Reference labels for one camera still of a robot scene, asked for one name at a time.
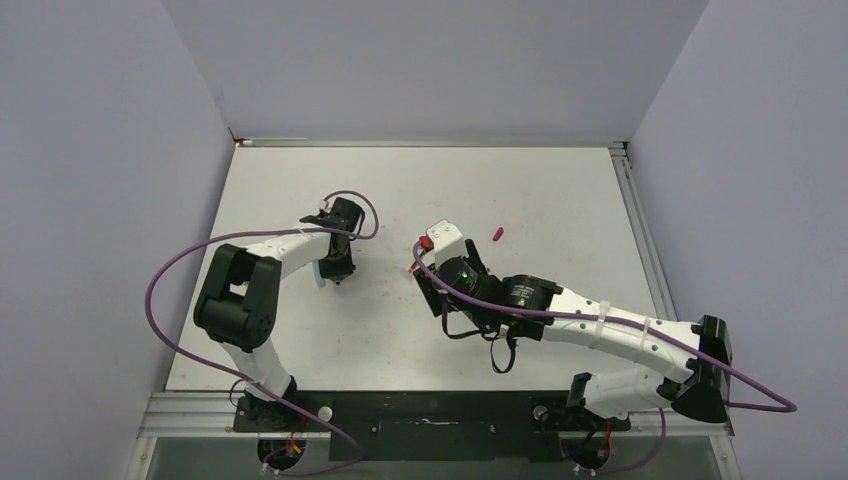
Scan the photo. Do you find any blue highlighter pen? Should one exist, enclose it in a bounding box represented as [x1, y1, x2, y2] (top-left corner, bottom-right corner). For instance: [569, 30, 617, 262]
[312, 260, 326, 288]

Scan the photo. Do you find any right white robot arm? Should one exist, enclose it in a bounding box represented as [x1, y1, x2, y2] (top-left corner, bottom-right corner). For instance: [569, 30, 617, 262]
[413, 240, 732, 428]

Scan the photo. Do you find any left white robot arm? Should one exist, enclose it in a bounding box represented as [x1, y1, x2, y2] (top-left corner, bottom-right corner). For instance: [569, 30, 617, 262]
[193, 191, 365, 430]

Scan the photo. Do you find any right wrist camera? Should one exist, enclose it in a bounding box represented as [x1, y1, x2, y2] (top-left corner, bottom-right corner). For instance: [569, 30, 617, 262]
[425, 219, 467, 269]

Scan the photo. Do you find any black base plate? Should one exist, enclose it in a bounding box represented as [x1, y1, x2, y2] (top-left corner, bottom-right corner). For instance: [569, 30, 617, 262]
[231, 389, 631, 464]

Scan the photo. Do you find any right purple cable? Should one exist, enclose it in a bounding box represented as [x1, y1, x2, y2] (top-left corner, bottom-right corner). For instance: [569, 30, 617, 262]
[411, 239, 798, 415]

